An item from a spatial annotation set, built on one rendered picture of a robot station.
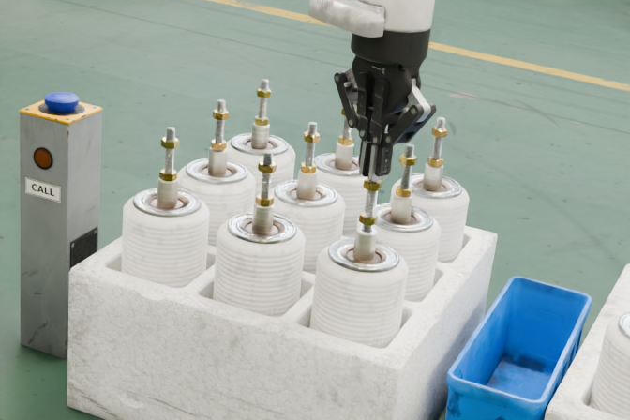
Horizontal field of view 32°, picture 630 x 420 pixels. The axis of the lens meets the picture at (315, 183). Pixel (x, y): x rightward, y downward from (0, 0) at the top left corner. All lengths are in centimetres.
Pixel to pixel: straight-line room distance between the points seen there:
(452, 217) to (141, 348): 40
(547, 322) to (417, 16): 58
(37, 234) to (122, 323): 20
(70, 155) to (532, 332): 64
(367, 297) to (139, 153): 104
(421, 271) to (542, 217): 78
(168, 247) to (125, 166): 83
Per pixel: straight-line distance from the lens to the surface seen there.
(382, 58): 104
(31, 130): 132
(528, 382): 147
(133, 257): 123
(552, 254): 186
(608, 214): 207
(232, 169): 134
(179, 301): 118
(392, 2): 102
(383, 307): 113
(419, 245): 122
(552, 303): 147
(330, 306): 113
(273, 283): 116
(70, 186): 132
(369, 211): 112
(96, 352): 127
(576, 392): 112
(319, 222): 125
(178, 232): 120
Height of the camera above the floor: 74
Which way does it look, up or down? 22 degrees down
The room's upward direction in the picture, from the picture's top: 6 degrees clockwise
